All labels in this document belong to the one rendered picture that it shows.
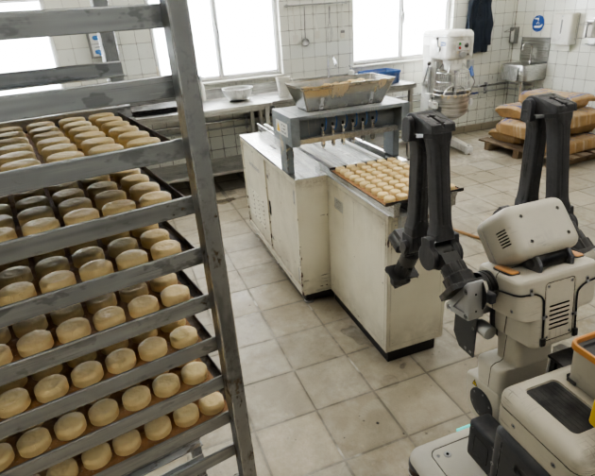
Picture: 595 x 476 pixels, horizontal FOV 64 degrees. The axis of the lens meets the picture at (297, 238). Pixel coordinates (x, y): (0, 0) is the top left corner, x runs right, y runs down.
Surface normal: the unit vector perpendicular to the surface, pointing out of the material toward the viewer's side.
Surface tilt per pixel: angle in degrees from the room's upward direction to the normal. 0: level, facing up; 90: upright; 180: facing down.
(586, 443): 0
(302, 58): 90
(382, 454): 0
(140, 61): 90
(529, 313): 82
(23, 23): 90
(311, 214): 90
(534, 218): 48
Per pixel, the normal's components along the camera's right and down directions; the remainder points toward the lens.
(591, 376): -0.93, 0.24
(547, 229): 0.21, -0.33
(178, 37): 0.53, 0.33
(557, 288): 0.33, 0.25
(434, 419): -0.07, -0.90
